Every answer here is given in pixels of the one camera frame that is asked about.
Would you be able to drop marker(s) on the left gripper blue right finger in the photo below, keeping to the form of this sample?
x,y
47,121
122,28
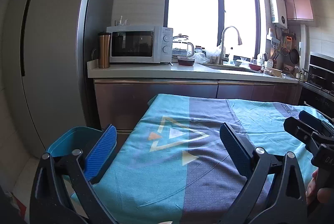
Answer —
x,y
239,149

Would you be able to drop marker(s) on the pink wall cabinet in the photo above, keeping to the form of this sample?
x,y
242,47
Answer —
x,y
299,10

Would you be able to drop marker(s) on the white water heater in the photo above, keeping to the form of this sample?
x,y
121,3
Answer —
x,y
278,13

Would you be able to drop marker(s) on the blue plastic trash bin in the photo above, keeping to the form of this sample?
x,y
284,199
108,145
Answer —
x,y
82,138

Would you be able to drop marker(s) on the person's right hand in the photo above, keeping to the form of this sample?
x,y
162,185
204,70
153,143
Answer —
x,y
323,195

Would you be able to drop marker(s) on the white microwave oven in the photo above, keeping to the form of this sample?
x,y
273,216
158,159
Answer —
x,y
140,44

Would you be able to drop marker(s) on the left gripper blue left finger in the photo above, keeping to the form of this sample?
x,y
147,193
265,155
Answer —
x,y
101,155

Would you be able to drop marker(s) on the silver refrigerator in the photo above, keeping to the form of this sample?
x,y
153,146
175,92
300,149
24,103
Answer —
x,y
46,46

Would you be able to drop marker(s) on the black built-in oven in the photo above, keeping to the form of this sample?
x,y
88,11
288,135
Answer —
x,y
317,89

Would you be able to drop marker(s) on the dark red kitchen cabinets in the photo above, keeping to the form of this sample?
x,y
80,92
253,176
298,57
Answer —
x,y
122,102

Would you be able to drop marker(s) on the chrome kitchen faucet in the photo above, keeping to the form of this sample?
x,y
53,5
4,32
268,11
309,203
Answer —
x,y
228,48

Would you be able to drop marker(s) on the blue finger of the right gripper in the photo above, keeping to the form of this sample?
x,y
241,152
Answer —
x,y
303,133
315,123

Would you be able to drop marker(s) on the glass electric kettle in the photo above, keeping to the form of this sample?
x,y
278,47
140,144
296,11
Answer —
x,y
181,46

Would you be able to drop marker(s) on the copper travel mug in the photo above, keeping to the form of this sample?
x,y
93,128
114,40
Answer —
x,y
104,49

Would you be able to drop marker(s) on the dark red bowl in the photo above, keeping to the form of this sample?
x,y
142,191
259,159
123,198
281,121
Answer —
x,y
185,61

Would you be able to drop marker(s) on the teal and purple tablecloth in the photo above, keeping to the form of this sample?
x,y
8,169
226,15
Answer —
x,y
173,167

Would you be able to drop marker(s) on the black frying pan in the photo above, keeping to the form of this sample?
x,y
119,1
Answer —
x,y
294,56

